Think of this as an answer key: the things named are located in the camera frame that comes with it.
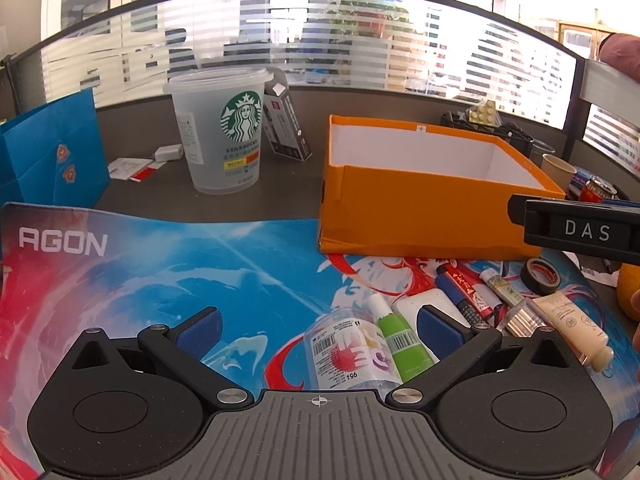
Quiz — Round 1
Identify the green tube white cap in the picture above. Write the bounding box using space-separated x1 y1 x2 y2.
367 292 435 382

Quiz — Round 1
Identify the white plastic device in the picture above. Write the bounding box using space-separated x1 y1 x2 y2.
392 288 470 333

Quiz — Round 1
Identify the blue cap marker pen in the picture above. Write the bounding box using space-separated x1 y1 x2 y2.
435 268 483 326

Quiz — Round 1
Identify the red pen package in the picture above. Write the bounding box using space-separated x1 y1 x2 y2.
445 262 502 324

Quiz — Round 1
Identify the black tape roll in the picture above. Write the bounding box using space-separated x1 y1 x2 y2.
521 257 561 296

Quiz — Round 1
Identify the cream cosmetic tube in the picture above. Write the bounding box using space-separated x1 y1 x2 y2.
533 292 615 373

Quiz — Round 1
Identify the clear plastic printed jar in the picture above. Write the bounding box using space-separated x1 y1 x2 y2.
304 308 401 398

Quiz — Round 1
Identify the operator right hand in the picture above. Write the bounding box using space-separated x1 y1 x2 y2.
630 290 640 352

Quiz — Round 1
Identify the red drink can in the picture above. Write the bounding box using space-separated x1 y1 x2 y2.
578 176 617 203

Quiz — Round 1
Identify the brown paper cup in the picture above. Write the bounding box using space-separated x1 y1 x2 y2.
540 153 577 192

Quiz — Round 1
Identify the clear glass jar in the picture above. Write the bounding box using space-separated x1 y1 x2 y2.
529 139 555 167

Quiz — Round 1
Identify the black mesh organizer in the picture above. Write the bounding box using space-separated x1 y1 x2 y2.
439 112 534 158

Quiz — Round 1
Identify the colourful AGON desk mat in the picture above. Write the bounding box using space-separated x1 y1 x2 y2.
1 204 639 479

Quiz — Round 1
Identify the beige building brick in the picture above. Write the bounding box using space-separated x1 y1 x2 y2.
465 100 502 127

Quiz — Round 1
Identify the orange cardboard box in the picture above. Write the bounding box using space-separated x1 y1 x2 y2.
318 115 565 260

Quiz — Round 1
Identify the person in pink sleeve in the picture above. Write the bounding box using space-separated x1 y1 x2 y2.
598 32 640 82

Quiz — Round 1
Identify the white red paper card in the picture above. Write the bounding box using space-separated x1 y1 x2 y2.
108 157 165 183

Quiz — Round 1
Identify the white charger adapter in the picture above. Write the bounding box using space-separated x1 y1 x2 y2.
154 143 184 162

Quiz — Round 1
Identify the blue paper bag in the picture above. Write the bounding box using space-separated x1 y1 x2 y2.
0 89 110 208

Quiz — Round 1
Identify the black white carton box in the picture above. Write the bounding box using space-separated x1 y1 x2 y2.
262 67 312 162

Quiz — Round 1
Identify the Starbucks plastic cup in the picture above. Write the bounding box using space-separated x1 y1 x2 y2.
164 67 272 195

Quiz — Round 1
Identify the potted green plant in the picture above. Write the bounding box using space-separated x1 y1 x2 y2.
326 0 416 39

